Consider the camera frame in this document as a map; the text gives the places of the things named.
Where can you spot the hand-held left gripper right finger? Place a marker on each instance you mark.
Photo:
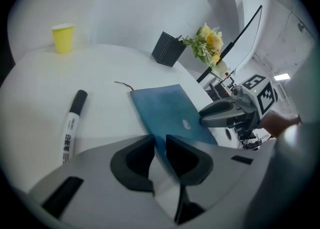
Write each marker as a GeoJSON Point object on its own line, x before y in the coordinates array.
{"type": "Point", "coordinates": [220, 170]}

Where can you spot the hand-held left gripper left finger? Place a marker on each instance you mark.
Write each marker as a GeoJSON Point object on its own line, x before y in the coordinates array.
{"type": "Point", "coordinates": [100, 173]}

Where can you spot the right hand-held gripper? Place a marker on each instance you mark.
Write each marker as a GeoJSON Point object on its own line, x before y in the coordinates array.
{"type": "Point", "coordinates": [265, 95]}

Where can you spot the black white marker pen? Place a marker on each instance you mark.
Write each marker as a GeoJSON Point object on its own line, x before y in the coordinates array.
{"type": "Point", "coordinates": [72, 123]}

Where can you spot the blue notebook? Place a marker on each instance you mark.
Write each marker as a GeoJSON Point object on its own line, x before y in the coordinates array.
{"type": "Point", "coordinates": [165, 108]}

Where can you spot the black square pen holder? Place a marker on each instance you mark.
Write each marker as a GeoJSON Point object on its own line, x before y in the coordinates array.
{"type": "Point", "coordinates": [166, 49]}

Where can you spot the person's right forearm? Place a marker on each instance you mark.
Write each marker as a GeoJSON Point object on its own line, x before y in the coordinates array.
{"type": "Point", "coordinates": [277, 123]}

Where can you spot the black mesh office chair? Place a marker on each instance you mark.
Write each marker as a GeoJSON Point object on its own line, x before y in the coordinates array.
{"type": "Point", "coordinates": [241, 131]}

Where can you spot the white desk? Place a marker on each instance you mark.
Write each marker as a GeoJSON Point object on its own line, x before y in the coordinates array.
{"type": "Point", "coordinates": [105, 68]}

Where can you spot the white yellow plush toy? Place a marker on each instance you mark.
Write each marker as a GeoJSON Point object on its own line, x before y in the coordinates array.
{"type": "Point", "coordinates": [222, 67]}

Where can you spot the square ceiling light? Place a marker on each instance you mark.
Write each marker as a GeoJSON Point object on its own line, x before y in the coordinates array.
{"type": "Point", "coordinates": [282, 76]}

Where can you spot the yellow flower bouquet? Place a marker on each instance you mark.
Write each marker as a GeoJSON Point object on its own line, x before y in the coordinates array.
{"type": "Point", "coordinates": [207, 43]}

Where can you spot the yellow paper cup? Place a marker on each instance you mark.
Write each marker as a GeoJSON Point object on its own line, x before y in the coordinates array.
{"type": "Point", "coordinates": [63, 40]}

